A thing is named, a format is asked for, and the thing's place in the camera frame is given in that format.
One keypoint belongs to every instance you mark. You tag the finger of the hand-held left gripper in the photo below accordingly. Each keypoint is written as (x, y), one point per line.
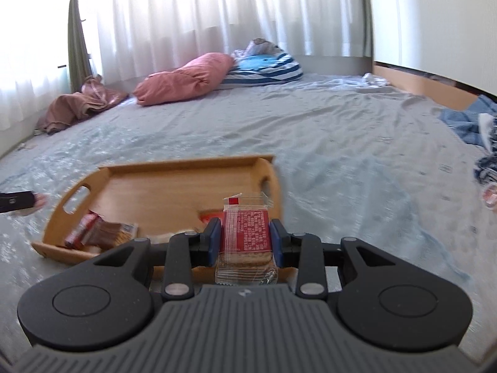
(17, 201)

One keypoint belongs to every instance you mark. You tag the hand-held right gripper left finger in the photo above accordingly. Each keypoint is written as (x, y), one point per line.
(214, 241)

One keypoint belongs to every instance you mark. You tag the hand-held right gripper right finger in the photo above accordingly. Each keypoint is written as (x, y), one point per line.
(276, 241)

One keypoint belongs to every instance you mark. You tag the red wafer packet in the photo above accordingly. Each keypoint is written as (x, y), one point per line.
(244, 233)

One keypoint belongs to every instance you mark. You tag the dark red snack packet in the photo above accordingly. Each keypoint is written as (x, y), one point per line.
(79, 233)

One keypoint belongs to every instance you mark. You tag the wooden tray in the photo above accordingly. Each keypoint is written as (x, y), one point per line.
(163, 190)

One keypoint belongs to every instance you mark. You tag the brown peanut packet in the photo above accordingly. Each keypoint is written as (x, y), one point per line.
(112, 233)

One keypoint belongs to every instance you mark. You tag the dusty pink cloth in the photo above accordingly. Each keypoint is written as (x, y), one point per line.
(77, 107)

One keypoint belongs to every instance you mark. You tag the pink pillow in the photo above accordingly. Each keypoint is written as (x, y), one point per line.
(182, 79)

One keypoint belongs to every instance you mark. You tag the green curtain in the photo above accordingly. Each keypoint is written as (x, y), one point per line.
(77, 46)
(367, 15)

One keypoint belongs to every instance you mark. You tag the blue striped pillow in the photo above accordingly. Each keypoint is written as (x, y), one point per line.
(268, 68)

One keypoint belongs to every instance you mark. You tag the crumpled white plastic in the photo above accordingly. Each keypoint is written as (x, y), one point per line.
(374, 79)

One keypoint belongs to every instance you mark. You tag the blue cloth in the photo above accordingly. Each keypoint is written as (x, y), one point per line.
(462, 122)

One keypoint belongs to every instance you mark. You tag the dark patterned cloth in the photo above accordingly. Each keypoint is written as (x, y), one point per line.
(485, 171)

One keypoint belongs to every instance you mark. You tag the white sheer curtain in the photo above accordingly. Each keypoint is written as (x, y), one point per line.
(194, 11)

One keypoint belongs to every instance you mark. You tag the wooden bed frame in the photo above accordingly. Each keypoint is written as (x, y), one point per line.
(423, 83)

